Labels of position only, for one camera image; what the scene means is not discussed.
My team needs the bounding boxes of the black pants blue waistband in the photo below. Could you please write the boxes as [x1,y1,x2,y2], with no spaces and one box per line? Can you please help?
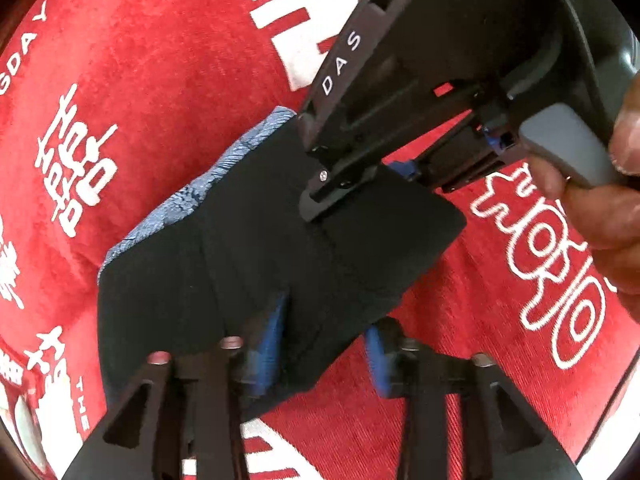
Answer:
[98,107,465,419]

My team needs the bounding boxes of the person's right hand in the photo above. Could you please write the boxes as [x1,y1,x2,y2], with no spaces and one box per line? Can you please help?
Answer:
[528,79,640,320]

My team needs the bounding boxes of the red blanket white characters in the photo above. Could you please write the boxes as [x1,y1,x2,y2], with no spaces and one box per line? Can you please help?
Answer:
[1,0,639,479]

